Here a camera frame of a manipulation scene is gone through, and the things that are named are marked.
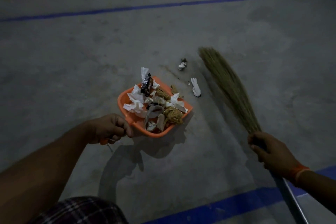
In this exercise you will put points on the person's right hand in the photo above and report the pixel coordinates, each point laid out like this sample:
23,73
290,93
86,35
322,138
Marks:
275,155

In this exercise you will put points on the person's left hand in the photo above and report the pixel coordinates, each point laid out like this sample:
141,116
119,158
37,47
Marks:
107,128

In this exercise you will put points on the orange plastic dustpan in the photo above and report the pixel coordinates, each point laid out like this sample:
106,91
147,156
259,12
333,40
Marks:
139,126

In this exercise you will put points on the pile of paper scraps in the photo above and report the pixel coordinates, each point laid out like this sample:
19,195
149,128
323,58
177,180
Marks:
157,103

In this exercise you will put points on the person's left forearm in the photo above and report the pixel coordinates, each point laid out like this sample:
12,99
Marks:
39,171

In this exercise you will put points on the orange wrist band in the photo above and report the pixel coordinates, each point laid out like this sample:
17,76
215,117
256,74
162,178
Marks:
300,174

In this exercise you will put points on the black patterned trousers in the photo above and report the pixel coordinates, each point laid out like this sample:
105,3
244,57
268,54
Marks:
78,210

